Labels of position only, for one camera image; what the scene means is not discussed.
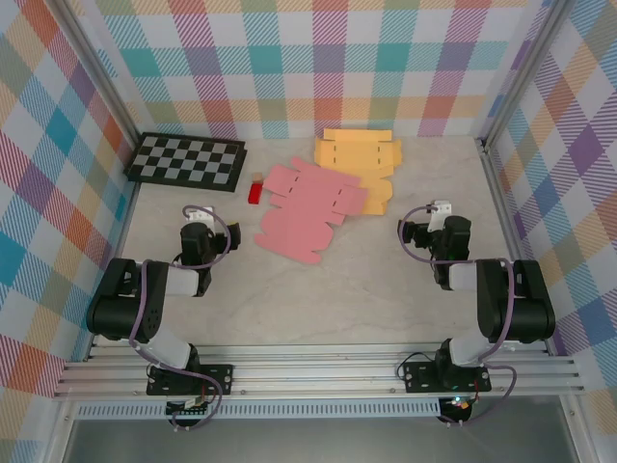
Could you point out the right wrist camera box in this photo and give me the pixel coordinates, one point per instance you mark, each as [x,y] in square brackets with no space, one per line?
[439,214]

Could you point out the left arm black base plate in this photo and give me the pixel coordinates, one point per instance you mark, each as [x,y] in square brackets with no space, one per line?
[217,378]

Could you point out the aluminium side rail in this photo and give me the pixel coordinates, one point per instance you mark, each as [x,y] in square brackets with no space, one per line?
[499,193]

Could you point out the pink paper box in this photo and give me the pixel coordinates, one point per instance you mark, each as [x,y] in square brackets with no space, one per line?
[303,217]

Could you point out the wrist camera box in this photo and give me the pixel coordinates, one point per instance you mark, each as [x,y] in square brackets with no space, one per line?
[202,219]
[439,214]

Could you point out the red block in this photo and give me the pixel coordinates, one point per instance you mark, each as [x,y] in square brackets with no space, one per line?
[255,194]

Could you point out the aluminium corner post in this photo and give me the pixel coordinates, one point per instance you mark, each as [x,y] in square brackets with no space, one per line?
[103,79]
[523,72]

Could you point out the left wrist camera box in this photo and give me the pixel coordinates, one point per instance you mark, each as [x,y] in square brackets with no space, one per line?
[202,219]

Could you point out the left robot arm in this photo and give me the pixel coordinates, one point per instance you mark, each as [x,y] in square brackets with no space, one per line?
[154,318]

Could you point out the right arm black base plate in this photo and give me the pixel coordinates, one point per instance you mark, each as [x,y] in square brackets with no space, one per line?
[419,378]

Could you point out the yellow paper box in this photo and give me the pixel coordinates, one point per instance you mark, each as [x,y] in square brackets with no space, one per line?
[356,149]

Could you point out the black grey checkerboard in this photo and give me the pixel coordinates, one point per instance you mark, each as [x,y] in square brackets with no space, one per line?
[185,161]

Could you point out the small tan wooden block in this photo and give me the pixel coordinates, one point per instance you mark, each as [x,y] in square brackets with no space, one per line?
[258,177]

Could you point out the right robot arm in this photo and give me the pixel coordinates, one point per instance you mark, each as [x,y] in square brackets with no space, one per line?
[525,308]

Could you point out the aluminium rail frame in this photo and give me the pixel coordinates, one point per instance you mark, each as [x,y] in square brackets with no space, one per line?
[313,371]

